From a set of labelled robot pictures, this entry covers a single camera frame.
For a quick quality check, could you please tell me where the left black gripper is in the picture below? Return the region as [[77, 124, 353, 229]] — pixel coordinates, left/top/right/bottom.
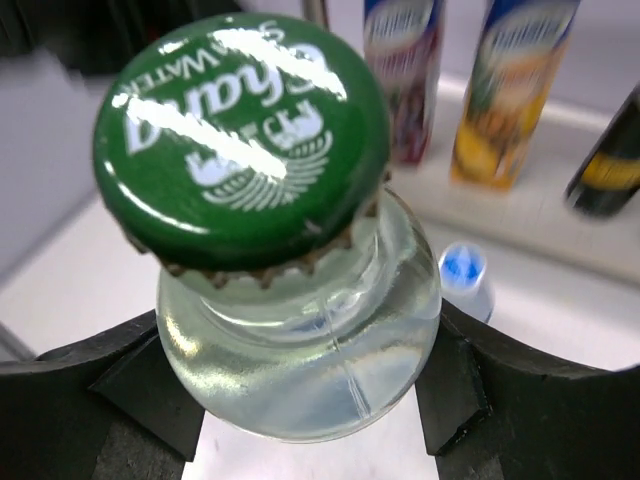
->
[[1, 0, 245, 76]]

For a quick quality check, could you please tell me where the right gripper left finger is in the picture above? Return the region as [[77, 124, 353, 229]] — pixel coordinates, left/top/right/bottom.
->
[[1, 311, 204, 479]]

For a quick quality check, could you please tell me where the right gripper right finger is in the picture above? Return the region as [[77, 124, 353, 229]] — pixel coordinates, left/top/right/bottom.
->
[[415, 303, 639, 480]]

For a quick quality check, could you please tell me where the green-cap glass bottle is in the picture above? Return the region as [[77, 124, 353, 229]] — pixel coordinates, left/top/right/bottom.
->
[[93, 13, 442, 443]]

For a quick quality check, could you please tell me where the white two-tier shelf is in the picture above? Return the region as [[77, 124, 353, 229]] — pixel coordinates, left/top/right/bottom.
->
[[393, 1, 639, 284]]

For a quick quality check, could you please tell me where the rear Pocari water bottle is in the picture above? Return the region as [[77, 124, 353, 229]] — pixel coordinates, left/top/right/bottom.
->
[[438, 242, 494, 324]]

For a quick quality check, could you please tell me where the grape juice carton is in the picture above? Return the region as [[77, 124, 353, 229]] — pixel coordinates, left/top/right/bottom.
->
[[363, 0, 446, 166]]

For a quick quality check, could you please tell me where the pineapple juice carton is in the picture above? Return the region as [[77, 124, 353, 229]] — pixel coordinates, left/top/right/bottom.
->
[[450, 1, 579, 190]]

